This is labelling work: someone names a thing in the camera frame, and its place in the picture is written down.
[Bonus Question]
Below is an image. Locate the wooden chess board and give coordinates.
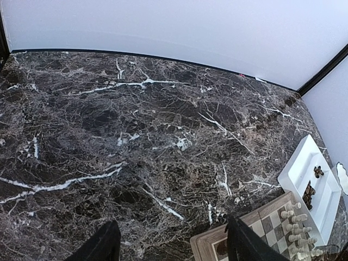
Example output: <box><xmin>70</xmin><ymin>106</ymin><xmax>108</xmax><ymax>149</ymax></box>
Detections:
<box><xmin>190</xmin><ymin>192</ymin><xmax>309</xmax><ymax>260</ymax></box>

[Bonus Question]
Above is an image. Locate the white divided plastic tray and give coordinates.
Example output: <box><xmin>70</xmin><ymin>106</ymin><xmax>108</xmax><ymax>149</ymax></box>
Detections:
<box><xmin>277</xmin><ymin>135</ymin><xmax>341</xmax><ymax>246</ymax></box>

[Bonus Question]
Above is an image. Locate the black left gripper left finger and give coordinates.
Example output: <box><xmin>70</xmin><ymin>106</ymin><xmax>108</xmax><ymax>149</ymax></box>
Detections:
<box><xmin>65</xmin><ymin>220</ymin><xmax>121</xmax><ymax>261</ymax></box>

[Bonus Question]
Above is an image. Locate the black frame post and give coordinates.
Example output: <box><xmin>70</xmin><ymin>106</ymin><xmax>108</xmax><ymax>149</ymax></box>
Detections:
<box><xmin>0</xmin><ymin>17</ymin><xmax>10</xmax><ymax>68</ymax></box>
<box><xmin>297</xmin><ymin>44</ymin><xmax>348</xmax><ymax>97</ymax></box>

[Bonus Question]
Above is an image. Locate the white chess piece row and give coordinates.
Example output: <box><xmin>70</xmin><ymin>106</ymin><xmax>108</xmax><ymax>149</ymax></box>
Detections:
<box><xmin>275</xmin><ymin>201</ymin><xmax>324</xmax><ymax>260</ymax></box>

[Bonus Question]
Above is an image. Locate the pile of dark chess pieces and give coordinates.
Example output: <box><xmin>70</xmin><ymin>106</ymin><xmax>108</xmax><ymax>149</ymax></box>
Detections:
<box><xmin>302</xmin><ymin>181</ymin><xmax>316</xmax><ymax>210</ymax></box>

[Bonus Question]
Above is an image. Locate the left black frame post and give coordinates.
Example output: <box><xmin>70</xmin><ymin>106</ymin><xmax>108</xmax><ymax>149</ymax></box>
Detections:
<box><xmin>0</xmin><ymin>17</ymin><xmax>10</xmax><ymax>68</ymax></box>

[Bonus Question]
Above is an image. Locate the white scalloped bowl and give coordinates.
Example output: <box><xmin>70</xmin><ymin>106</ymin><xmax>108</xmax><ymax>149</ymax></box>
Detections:
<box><xmin>336</xmin><ymin>162</ymin><xmax>348</xmax><ymax>196</ymax></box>

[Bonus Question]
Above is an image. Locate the right black frame post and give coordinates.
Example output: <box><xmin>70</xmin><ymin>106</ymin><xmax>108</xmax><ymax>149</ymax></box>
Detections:
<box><xmin>297</xmin><ymin>44</ymin><xmax>348</xmax><ymax>97</ymax></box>

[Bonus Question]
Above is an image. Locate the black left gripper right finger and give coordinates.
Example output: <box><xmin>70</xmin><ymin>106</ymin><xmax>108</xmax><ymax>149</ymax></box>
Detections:
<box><xmin>227</xmin><ymin>216</ymin><xmax>288</xmax><ymax>261</ymax></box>

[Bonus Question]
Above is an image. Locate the dark pieces cross cluster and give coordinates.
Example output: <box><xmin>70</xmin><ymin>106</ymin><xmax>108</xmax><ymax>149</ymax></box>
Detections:
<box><xmin>314</xmin><ymin>166</ymin><xmax>324</xmax><ymax>178</ymax></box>

